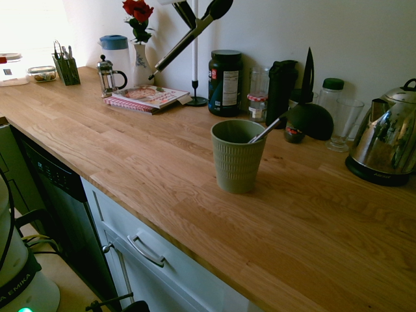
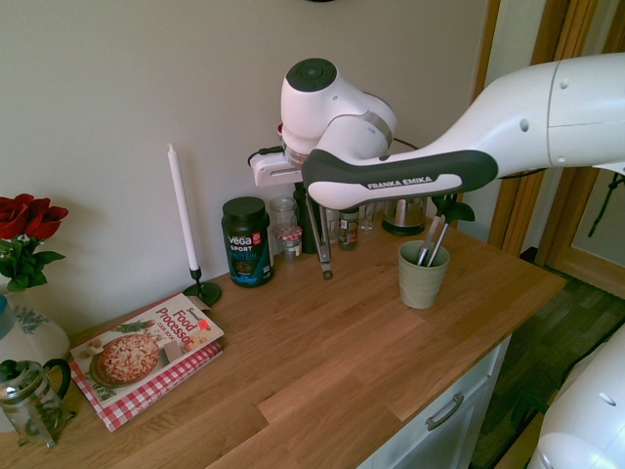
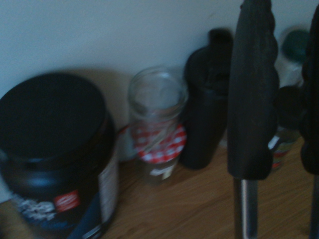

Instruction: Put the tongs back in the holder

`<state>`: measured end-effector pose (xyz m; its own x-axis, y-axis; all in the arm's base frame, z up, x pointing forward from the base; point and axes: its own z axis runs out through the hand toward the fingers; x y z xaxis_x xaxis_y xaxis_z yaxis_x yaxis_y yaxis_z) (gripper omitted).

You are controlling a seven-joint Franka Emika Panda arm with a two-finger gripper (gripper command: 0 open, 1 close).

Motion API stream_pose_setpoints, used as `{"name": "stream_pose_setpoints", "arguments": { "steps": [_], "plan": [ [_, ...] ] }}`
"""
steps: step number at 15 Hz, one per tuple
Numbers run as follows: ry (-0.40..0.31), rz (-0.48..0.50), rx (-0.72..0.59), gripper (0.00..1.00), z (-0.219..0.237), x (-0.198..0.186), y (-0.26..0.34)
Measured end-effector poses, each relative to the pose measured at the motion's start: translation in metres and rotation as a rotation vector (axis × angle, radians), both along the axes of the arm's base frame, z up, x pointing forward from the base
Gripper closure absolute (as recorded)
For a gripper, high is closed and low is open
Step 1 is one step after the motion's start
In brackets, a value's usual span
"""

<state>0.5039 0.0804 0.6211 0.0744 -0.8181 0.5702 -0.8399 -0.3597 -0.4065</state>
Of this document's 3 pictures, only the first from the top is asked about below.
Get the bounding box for dark green cutlery caddy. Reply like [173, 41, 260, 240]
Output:
[51, 53, 81, 86]

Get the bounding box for small jar red checkered lid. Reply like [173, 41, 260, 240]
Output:
[246, 93, 269, 123]

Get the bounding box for yellow cables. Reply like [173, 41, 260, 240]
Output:
[21, 233, 62, 254]

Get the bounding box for black steel kitchen tongs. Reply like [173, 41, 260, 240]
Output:
[148, 0, 235, 81]

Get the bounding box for red rose flower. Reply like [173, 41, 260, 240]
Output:
[122, 0, 156, 46]

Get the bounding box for glass food container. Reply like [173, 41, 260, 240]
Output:
[26, 65, 57, 83]

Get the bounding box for glass French press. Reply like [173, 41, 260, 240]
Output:
[96, 54, 129, 99]

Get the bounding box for stainless steel electric kettle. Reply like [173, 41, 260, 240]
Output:
[350, 77, 416, 175]

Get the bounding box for silver drawer handle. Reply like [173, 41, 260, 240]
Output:
[127, 233, 166, 268]

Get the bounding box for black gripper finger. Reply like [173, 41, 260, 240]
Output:
[180, 0, 197, 21]
[171, 1, 193, 28]

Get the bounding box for black shaker bottle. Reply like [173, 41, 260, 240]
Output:
[265, 59, 300, 123]

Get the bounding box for jar with black lid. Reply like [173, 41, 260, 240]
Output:
[289, 88, 320, 109]

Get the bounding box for clear pitcher blue lid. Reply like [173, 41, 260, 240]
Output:
[97, 34, 133, 89]

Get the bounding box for green ribbed utensil holder cup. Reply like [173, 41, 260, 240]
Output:
[210, 119, 268, 195]

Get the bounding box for black pointed utensil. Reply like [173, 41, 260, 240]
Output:
[302, 46, 316, 105]

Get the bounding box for white floral vase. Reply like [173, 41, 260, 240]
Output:
[131, 42, 155, 88]

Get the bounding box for black candle holder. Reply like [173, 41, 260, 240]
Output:
[185, 79, 209, 107]

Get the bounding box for pizza cover cookbook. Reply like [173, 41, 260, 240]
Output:
[111, 84, 191, 110]

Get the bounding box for footed drinking glass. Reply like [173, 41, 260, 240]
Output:
[325, 97, 365, 153]

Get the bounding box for black clamp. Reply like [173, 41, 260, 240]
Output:
[84, 292, 151, 312]

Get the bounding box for black kettle base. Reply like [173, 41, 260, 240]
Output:
[344, 155, 412, 187]

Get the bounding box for black dishwasher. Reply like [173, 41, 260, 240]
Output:
[10, 124, 122, 311]

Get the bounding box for tall clear glass jar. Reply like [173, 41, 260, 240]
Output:
[249, 67, 270, 97]

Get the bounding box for white kitchen cabinet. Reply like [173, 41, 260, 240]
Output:
[80, 176, 266, 312]

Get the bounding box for black protein powder tub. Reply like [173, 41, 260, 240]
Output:
[207, 49, 244, 118]

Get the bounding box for small dark jar red label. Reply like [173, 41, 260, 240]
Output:
[283, 124, 307, 145]

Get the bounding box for white container red clip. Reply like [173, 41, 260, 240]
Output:
[0, 52, 31, 88]

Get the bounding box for black ladle steel handle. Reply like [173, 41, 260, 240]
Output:
[248, 103, 335, 144]

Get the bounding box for clear bottle green lid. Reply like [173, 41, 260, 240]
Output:
[317, 77, 345, 118]

